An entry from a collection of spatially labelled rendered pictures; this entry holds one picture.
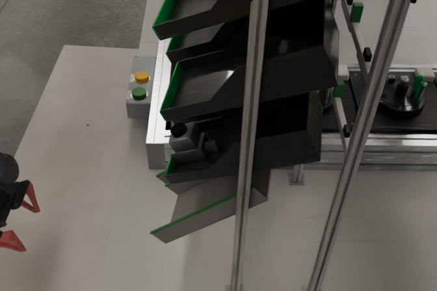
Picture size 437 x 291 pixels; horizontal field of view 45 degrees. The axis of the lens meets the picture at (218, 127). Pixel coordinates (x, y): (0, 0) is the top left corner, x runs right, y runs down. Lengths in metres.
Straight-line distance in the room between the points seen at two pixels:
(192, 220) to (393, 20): 0.56
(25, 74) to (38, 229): 1.92
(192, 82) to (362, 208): 0.66
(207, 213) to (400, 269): 0.52
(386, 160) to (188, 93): 0.73
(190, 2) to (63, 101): 0.93
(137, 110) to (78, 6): 2.27
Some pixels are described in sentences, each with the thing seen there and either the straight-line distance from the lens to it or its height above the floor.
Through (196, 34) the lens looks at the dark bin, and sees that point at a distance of 1.01.
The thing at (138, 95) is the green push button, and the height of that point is 0.97.
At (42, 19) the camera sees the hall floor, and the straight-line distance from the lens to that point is 3.63.
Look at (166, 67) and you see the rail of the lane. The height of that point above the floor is 0.96.
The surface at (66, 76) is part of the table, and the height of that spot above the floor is 0.86.
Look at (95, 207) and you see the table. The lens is 1.38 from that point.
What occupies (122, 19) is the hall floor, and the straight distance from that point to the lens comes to 3.53.
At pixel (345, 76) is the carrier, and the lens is 1.56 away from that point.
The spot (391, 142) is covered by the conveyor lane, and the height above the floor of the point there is 0.96.
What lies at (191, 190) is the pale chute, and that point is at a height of 1.02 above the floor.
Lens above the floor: 1.95
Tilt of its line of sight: 45 degrees down
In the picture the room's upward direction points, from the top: 2 degrees clockwise
